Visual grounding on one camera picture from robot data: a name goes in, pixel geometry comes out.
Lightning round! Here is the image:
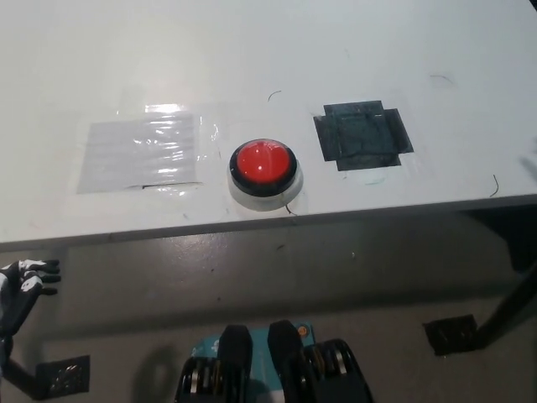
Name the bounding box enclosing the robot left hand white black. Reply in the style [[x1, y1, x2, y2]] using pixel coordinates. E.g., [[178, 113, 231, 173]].
[[0, 259, 63, 339]]

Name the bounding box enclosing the robot body black teal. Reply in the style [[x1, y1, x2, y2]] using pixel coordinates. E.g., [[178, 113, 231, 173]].
[[177, 319, 375, 403]]

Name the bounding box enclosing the red dome push button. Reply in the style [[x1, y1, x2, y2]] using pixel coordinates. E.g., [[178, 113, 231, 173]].
[[226, 138, 304, 212]]

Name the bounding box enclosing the black table leg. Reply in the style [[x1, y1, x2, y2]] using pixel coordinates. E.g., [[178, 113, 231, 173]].
[[476, 263, 537, 350], [0, 355, 48, 400]]

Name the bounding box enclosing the black tape patch on floor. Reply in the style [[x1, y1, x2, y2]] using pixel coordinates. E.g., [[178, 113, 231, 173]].
[[422, 314, 480, 357], [36, 354, 91, 396]]

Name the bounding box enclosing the white paper under clear tape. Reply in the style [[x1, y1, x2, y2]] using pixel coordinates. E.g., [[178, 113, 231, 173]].
[[76, 110, 206, 196]]

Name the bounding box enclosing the black tape patch on table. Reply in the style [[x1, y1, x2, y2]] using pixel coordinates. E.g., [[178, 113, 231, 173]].
[[312, 99, 414, 172]]

